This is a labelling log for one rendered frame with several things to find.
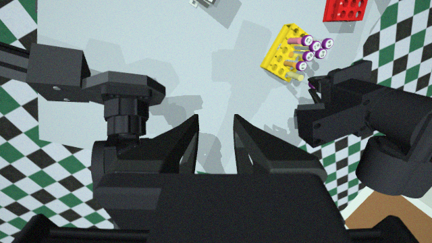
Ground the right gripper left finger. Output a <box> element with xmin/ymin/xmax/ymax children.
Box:
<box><xmin>105</xmin><ymin>114</ymin><xmax>199</xmax><ymax>173</ymax></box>

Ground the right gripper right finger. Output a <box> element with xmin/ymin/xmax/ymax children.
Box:
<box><xmin>233</xmin><ymin>114</ymin><xmax>328</xmax><ymax>183</ymax></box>

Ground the test tube with pink liquid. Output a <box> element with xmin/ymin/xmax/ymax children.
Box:
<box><xmin>287</xmin><ymin>35</ymin><xmax>313</xmax><ymax>46</ymax></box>

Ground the red tube rack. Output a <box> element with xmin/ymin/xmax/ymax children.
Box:
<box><xmin>323</xmin><ymin>0</ymin><xmax>368</xmax><ymax>22</ymax></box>

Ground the yellow tube rack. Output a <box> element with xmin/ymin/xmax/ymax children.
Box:
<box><xmin>260</xmin><ymin>23</ymin><xmax>309</xmax><ymax>82</ymax></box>

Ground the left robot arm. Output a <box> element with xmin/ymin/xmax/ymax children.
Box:
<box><xmin>294</xmin><ymin>78</ymin><xmax>432</xmax><ymax>198</ymax></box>

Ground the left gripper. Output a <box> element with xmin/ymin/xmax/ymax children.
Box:
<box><xmin>308</xmin><ymin>59</ymin><xmax>399</xmax><ymax>128</ymax></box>

